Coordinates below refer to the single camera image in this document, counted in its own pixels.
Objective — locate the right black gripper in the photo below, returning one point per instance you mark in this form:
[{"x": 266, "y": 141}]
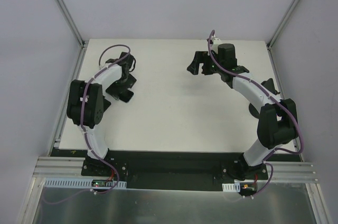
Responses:
[{"x": 204, "y": 63}]

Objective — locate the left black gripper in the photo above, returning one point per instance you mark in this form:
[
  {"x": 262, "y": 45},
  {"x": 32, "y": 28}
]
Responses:
[{"x": 121, "y": 86}]

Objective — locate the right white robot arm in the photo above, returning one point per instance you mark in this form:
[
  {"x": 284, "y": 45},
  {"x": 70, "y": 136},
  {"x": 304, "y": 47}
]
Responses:
[{"x": 277, "y": 122}]

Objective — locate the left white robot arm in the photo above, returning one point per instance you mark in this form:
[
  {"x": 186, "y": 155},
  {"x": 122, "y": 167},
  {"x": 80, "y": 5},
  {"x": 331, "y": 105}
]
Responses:
[{"x": 89, "y": 100}]

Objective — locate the black smartphone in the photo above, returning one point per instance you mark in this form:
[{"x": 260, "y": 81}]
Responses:
[{"x": 124, "y": 96}]

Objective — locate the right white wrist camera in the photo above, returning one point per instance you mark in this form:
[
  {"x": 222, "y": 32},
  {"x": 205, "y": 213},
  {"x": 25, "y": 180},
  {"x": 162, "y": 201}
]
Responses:
[{"x": 214, "y": 42}]

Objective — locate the left aluminium frame post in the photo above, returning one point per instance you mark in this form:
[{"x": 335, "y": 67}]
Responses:
[{"x": 70, "y": 22}]

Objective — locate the aluminium frame post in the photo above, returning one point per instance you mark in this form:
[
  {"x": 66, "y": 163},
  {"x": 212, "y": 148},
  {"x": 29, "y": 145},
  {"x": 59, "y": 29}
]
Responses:
[
  {"x": 283, "y": 22},
  {"x": 70, "y": 22}
]

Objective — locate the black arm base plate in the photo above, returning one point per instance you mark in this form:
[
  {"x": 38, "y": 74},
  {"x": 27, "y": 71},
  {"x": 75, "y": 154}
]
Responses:
[{"x": 177, "y": 171}]

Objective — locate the aluminium front rail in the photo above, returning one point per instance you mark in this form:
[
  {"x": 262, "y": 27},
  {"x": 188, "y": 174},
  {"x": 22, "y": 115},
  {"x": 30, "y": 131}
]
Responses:
[{"x": 58, "y": 167}]

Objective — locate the right white cable duct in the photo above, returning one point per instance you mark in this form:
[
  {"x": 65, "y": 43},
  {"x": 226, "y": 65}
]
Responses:
[{"x": 238, "y": 187}]

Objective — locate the white cable duct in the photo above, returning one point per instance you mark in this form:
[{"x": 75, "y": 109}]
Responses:
[
  {"x": 83, "y": 183},
  {"x": 238, "y": 187}
]

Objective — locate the right aluminium frame post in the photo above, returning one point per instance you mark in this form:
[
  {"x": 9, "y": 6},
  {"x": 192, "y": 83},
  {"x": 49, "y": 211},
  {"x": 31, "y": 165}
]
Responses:
[{"x": 283, "y": 22}]

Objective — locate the left white cable duct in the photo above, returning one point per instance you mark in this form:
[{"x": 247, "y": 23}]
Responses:
[{"x": 83, "y": 183}]

